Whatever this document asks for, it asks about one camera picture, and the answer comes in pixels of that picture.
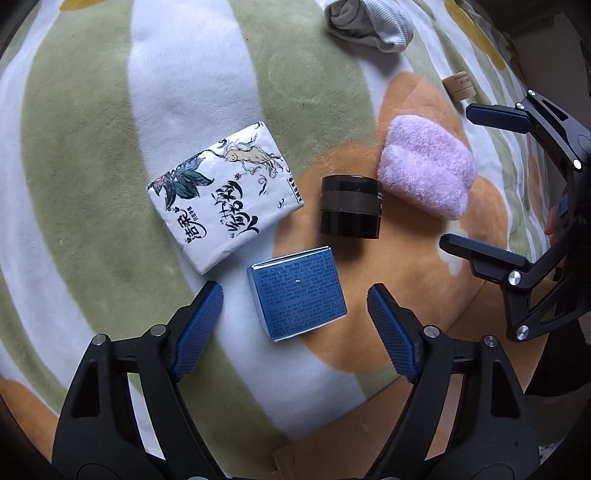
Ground pink fluffy cloth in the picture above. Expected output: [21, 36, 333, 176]
[378, 115, 478, 221]

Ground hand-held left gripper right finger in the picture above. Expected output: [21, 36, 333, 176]
[367, 283, 542, 480]

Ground white printed tissue pack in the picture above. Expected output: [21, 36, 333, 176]
[146, 121, 304, 276]

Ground green striped printed blanket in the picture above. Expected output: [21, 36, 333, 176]
[0, 0, 568, 457]

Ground blue printed box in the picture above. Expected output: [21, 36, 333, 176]
[247, 246, 348, 343]

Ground person's right hand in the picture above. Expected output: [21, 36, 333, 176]
[544, 204, 563, 252]

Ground black round jar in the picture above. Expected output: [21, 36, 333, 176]
[320, 175, 384, 240]

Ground small tan cylinder jar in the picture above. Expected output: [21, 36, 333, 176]
[442, 71, 475, 100]

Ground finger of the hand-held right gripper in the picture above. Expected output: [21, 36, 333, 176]
[465, 90, 591, 177]
[438, 220, 591, 343]

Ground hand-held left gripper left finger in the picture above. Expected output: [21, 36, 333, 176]
[52, 280, 225, 480]

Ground grey white sock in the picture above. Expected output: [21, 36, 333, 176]
[323, 0, 414, 53]

